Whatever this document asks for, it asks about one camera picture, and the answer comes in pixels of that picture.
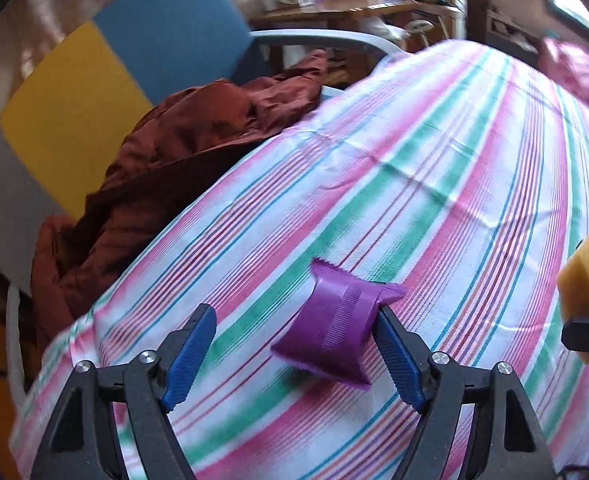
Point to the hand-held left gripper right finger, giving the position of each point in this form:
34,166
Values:
399,360

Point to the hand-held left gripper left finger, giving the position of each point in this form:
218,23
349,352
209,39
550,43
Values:
189,360

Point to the yellow sponge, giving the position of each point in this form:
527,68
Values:
584,280

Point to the purple snack packet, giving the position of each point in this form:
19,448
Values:
329,330

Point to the striped tablecloth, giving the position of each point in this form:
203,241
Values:
424,185

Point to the red-brown jacket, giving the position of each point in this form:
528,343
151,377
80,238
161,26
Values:
174,160

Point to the red upholstered seat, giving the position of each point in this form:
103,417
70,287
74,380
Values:
574,75

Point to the grey yellow blue chair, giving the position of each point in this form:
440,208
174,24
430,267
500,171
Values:
174,35

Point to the wooden desk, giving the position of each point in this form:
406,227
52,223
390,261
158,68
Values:
334,10

